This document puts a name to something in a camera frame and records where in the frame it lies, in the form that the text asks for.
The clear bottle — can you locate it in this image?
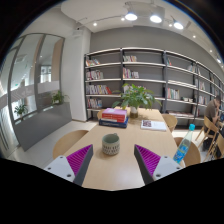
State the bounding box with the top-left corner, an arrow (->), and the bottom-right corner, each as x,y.
173,124 -> 195,163

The grey low partition ledge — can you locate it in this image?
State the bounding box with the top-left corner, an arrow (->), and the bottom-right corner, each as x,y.
14,103 -> 72,151

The potted plant by window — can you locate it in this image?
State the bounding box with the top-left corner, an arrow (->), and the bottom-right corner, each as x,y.
51,90 -> 65,105

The dark blue thick book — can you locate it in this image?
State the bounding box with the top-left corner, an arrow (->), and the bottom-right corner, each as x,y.
99,118 -> 128,128

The seated person in brown shirt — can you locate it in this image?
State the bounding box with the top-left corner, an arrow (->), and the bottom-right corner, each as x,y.
204,95 -> 221,125

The wooden chair behind person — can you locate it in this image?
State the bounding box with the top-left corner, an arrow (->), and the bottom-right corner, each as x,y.
199,117 -> 219,145

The wooden chair far right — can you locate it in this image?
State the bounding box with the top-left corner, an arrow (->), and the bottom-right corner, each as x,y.
162,114 -> 177,132

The large grey bookshelf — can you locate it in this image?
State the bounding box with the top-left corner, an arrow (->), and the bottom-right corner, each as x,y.
84,47 -> 224,121

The grey patterned ceramic mug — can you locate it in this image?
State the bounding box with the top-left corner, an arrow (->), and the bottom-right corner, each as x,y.
102,133 -> 120,155

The small plant on ledge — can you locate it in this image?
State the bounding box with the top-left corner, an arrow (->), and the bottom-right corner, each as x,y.
14,104 -> 28,119

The wooden chair near left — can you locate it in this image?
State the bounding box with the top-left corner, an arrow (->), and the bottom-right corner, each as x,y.
52,130 -> 88,159

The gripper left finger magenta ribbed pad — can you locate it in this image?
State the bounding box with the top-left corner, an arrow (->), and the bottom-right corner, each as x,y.
44,144 -> 93,186

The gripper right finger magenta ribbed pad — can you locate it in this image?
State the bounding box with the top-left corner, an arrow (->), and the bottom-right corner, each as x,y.
134,145 -> 182,185

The red book stack top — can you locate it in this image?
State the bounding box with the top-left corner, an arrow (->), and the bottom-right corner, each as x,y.
102,108 -> 127,123

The wooden chair far left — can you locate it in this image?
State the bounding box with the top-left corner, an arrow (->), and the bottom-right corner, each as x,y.
97,109 -> 105,120

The green potted plant on table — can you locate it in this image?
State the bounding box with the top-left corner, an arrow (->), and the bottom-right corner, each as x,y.
112,83 -> 160,118

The open magazine on table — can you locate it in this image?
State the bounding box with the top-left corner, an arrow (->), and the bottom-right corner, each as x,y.
141,120 -> 167,131

